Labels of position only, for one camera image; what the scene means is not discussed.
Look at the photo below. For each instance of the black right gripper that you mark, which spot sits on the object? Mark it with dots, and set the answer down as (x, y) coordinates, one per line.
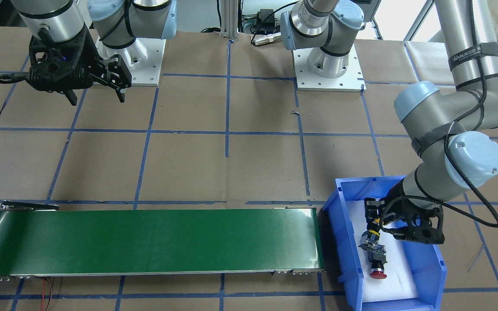
(89, 52)

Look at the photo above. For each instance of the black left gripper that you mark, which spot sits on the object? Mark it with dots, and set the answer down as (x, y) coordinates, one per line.
(395, 192)

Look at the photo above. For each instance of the red push button switch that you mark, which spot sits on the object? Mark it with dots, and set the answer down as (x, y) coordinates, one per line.
(376, 254)

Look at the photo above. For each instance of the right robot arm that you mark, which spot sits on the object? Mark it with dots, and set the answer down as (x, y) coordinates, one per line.
(118, 22)

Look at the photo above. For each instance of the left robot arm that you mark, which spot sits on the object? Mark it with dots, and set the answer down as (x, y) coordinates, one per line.
(445, 131)

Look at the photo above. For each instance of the blue plastic bin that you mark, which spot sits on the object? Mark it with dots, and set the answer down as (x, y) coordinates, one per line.
(415, 272)

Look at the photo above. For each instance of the green conveyor belt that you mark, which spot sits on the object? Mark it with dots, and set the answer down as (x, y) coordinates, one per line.
(38, 240)

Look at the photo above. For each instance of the black power adapter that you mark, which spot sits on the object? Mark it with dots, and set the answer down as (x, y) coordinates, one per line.
(266, 17)

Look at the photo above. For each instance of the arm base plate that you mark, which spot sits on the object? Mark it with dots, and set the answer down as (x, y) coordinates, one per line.
(318, 71)
(144, 59)

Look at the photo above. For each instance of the aluminium frame post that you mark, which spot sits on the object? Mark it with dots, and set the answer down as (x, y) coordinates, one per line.
(229, 12)

